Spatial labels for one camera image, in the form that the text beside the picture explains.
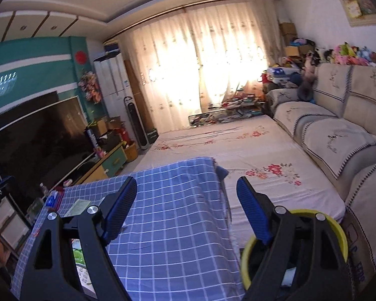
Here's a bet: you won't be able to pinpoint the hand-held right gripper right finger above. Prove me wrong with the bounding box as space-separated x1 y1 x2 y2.
236 176 351 301

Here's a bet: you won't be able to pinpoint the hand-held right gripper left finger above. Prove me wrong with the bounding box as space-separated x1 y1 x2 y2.
11 176 138 301

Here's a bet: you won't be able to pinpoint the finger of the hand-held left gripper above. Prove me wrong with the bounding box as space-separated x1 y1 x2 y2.
0 176 14 215

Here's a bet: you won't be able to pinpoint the yellow round bin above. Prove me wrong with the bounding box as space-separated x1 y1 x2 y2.
240 208 348 292

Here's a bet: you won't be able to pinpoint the plastic drawer unit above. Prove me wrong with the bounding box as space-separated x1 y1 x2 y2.
0 163 33 251

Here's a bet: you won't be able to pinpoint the clear plastic bag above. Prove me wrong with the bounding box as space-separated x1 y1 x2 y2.
27 197 46 223

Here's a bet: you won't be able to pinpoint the pale green paper packet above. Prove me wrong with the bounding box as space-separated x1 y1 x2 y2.
63 199 91 218

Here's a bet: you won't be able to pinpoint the yellow and green television cabinet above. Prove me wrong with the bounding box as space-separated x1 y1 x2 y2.
63 141 129 192

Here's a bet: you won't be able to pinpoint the blue tissue pack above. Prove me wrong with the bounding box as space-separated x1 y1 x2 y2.
44 191 63 209

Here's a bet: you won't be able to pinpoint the large flat television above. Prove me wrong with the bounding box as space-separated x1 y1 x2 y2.
0 96 96 217

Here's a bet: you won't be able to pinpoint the blue checked tablecloth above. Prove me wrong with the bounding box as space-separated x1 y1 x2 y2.
11 157 248 301

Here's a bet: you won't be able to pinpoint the yellow bucket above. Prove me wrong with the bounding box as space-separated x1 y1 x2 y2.
125 141 139 164

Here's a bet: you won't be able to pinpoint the floral bedsheet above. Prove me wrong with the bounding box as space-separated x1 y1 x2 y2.
132 114 347 251

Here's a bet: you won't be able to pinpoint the green snack packet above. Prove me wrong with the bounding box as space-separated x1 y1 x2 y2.
69 238 99 300

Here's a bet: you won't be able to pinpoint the red fire extinguisher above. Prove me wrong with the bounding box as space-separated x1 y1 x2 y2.
119 127 132 146

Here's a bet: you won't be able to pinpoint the open cardboard box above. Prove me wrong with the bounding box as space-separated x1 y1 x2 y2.
92 116 123 135

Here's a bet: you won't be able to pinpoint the black television behind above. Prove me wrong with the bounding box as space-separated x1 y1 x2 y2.
0 90 59 130

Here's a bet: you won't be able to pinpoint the black tower fan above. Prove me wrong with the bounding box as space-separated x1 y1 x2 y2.
124 97 149 150

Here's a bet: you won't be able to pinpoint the beige embroidered sofa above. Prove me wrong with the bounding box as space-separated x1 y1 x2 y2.
265 63 376 292

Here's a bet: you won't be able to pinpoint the printed cardboard box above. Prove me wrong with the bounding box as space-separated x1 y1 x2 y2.
341 207 376 292

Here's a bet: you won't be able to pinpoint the white standing air conditioner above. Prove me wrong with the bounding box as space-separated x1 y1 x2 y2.
93 52 135 145

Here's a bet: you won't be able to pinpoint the hanging artificial flowers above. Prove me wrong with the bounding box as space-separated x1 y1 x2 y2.
78 70 101 104

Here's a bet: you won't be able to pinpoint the grey plush toy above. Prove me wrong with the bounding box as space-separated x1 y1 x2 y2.
296 69 317 102

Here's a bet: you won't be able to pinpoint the blue patterned bag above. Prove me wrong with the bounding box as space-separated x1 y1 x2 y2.
266 66 298 84

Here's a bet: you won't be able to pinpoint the cream embroidered curtain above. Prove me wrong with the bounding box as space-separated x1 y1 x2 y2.
119 0 284 132

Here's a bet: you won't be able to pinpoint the dark box on air conditioner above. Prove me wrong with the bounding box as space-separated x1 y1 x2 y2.
103 39 121 57

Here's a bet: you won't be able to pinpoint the stack of cardboard boxes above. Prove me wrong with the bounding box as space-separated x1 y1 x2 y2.
279 22 298 47

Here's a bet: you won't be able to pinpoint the row of plush toys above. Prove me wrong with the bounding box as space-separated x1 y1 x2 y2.
304 42 376 69

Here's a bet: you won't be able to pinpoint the wooden curtain rod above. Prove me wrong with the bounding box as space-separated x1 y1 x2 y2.
102 0 281 43

